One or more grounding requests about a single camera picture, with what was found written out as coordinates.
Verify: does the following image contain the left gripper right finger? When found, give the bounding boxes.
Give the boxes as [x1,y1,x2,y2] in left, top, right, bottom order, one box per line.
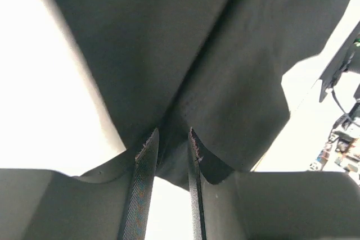
[188,130,359,239]

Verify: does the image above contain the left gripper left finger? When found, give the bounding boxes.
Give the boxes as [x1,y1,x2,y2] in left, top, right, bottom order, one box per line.
[1,130,159,239]

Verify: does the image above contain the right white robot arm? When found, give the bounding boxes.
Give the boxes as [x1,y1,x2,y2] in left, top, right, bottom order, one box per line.
[319,23,359,126]

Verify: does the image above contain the black skirt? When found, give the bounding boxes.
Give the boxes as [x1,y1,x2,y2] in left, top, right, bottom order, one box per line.
[54,0,350,189]

